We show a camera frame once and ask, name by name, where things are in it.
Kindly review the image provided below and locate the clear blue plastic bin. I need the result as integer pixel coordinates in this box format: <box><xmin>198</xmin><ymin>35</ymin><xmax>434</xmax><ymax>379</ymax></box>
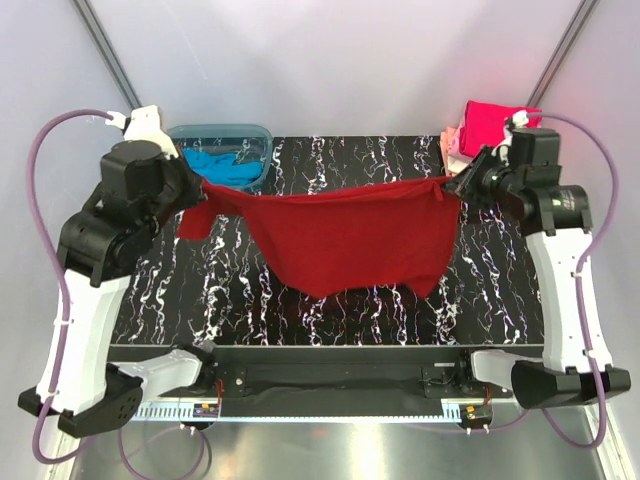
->
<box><xmin>168</xmin><ymin>124</ymin><xmax>273</xmax><ymax>192</ymax></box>

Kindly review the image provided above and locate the left aluminium frame post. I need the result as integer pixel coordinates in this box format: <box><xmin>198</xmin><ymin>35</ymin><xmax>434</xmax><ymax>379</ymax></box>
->
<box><xmin>70</xmin><ymin>0</ymin><xmax>142</xmax><ymax>110</ymax></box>

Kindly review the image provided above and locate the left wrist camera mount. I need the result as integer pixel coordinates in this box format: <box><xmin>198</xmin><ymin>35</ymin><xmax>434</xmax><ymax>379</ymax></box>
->
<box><xmin>105</xmin><ymin>105</ymin><xmax>179</xmax><ymax>158</ymax></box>

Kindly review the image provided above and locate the folded light pink t shirt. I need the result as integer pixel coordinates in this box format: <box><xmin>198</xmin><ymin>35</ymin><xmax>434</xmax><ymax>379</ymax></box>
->
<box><xmin>440</xmin><ymin>127</ymin><xmax>462</xmax><ymax>157</ymax></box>

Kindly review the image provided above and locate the folded salmon t shirt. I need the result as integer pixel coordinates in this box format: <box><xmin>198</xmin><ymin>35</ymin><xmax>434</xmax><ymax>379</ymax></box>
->
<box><xmin>440</xmin><ymin>127</ymin><xmax>468</xmax><ymax>177</ymax></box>

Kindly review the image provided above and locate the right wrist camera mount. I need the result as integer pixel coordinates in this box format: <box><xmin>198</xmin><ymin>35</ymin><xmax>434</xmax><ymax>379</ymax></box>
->
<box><xmin>492</xmin><ymin>110</ymin><xmax>541</xmax><ymax>165</ymax></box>

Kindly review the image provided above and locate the dark red t shirt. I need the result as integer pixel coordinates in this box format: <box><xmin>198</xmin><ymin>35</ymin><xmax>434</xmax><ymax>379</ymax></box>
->
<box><xmin>178</xmin><ymin>177</ymin><xmax>460</xmax><ymax>298</ymax></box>

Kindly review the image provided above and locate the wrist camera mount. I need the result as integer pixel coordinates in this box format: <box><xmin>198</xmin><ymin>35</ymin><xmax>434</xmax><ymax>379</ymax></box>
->
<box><xmin>492</xmin><ymin>110</ymin><xmax>541</xmax><ymax>165</ymax></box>
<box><xmin>105</xmin><ymin>105</ymin><xmax>179</xmax><ymax>158</ymax></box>

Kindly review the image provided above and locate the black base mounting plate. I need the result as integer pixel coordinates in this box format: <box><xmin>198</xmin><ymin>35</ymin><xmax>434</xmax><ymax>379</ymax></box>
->
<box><xmin>157</xmin><ymin>344</ymin><xmax>516</xmax><ymax>419</ymax></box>

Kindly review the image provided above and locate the blue t shirt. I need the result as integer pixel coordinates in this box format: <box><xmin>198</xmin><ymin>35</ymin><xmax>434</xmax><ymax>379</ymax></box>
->
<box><xmin>183</xmin><ymin>149</ymin><xmax>263</xmax><ymax>188</ymax></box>

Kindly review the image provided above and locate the folded magenta t shirt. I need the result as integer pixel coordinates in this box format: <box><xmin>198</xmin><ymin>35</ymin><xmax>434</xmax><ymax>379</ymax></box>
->
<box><xmin>458</xmin><ymin>101</ymin><xmax>541</xmax><ymax>158</ymax></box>

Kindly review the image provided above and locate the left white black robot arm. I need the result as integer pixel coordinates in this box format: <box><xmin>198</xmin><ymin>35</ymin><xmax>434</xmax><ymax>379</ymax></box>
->
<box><xmin>18</xmin><ymin>140</ymin><xmax>216</xmax><ymax>439</ymax></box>

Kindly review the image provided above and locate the aluminium frame post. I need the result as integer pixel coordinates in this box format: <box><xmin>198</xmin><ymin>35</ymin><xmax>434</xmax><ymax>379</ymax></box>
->
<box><xmin>526</xmin><ymin>0</ymin><xmax>601</xmax><ymax>108</ymax></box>
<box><xmin>70</xmin><ymin>0</ymin><xmax>142</xmax><ymax>110</ymax></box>

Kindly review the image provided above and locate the black marble pattern mat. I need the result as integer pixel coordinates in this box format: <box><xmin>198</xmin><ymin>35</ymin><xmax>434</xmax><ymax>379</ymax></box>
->
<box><xmin>106</xmin><ymin>135</ymin><xmax>547</xmax><ymax>347</ymax></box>

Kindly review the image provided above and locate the folded white t shirt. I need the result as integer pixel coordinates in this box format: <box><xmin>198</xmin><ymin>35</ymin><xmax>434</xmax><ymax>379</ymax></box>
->
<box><xmin>443</xmin><ymin>154</ymin><xmax>473</xmax><ymax>177</ymax></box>

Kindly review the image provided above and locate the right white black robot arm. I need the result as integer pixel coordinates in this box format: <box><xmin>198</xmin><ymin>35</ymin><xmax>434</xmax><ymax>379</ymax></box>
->
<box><xmin>443</xmin><ymin>128</ymin><xmax>631</xmax><ymax>410</ymax></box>

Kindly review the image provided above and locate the right aluminium frame post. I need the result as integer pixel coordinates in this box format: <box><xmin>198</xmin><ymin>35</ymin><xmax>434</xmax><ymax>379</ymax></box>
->
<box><xmin>526</xmin><ymin>0</ymin><xmax>601</xmax><ymax>108</ymax></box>

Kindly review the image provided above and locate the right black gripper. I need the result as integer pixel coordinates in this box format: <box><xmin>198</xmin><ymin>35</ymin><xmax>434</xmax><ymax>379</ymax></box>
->
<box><xmin>441</xmin><ymin>144</ymin><xmax>525</xmax><ymax>211</ymax></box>

